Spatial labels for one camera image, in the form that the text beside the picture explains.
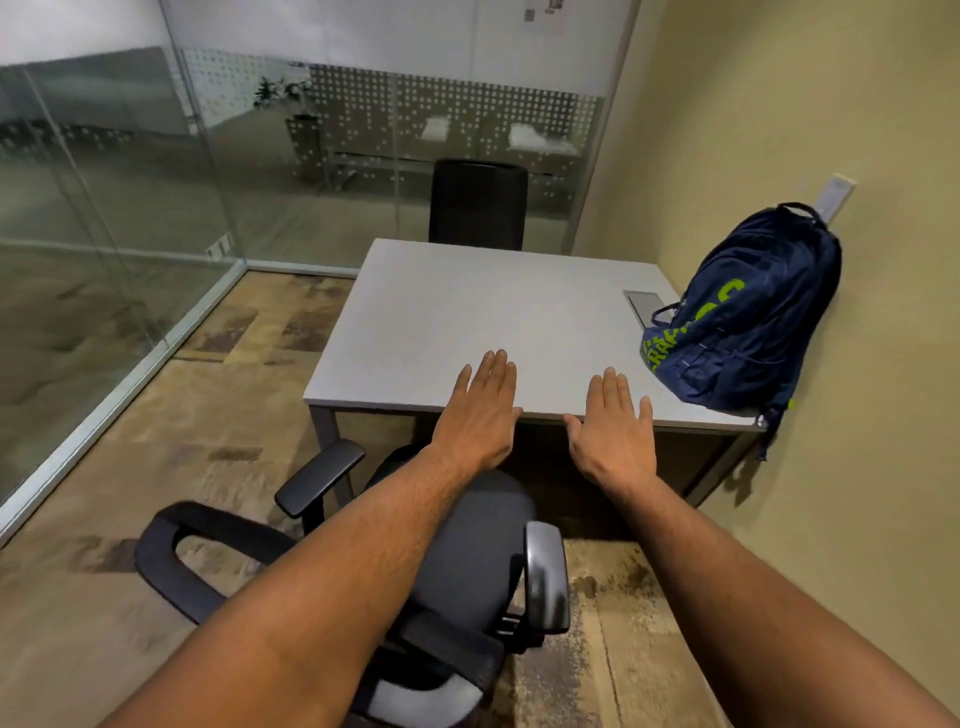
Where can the black mesh back chair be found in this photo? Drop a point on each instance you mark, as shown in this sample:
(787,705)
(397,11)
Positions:
(478,204)

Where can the navy blue backpack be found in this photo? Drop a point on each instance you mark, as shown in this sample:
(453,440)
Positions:
(750,315)

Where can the person's right thumb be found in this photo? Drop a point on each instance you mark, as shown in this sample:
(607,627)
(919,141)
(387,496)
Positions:
(573,431)

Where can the person's right middle finger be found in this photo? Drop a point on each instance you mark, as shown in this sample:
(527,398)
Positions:
(610,391)

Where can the person's right little finger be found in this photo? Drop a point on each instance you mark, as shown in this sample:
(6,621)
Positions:
(645,416)

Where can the person's left thumb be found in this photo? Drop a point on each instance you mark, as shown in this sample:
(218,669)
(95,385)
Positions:
(516,422)

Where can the person's left forearm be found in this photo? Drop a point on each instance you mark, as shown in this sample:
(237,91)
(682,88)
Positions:
(315,592)

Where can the white wall socket plate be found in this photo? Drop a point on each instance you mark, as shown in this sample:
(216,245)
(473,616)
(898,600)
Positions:
(835,196)

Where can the potted green plant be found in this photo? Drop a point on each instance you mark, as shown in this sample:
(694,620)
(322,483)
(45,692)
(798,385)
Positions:
(302,142)

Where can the person's left little finger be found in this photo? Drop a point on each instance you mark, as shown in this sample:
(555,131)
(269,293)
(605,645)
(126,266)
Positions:
(462,382)

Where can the person's left middle finger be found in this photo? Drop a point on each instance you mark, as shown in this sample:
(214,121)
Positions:
(496,373)

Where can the person's right forearm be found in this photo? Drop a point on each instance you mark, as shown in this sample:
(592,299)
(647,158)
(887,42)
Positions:
(750,615)

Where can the person's left hand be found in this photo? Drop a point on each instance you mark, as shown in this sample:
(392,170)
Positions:
(476,427)

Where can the person's right hand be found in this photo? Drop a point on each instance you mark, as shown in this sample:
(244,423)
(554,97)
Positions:
(615,442)

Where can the black office chair with armrests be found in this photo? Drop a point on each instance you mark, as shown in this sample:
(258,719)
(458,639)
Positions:
(469,559)

